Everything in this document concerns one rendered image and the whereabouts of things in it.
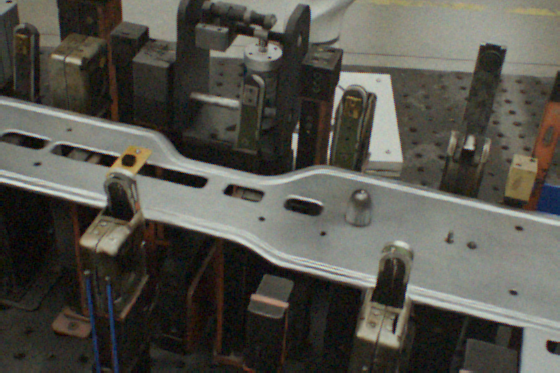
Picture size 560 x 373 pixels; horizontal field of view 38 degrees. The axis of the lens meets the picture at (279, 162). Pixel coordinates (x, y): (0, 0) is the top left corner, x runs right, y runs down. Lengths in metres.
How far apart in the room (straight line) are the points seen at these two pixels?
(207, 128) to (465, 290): 0.52
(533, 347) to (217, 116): 0.64
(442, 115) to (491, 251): 0.87
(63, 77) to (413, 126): 0.87
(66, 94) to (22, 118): 0.08
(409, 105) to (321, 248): 0.94
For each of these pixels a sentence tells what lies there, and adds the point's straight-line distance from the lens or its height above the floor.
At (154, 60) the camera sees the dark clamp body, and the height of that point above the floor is 1.08.
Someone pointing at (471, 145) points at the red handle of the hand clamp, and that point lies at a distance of 1.19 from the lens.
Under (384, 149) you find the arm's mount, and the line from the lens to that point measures 1.72.
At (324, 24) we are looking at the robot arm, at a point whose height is 0.99.
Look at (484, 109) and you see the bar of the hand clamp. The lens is 1.17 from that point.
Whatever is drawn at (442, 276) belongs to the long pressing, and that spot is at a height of 1.00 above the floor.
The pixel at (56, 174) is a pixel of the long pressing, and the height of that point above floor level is 1.00.
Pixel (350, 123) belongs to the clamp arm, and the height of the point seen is 1.05.
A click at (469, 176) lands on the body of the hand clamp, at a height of 1.02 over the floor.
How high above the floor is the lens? 1.71
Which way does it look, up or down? 36 degrees down
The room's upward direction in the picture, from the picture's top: 4 degrees clockwise
